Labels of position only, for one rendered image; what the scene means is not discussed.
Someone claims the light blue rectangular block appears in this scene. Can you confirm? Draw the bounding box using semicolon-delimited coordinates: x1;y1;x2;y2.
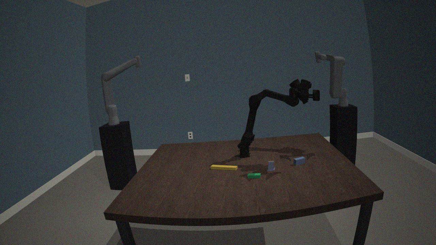
293;157;305;165

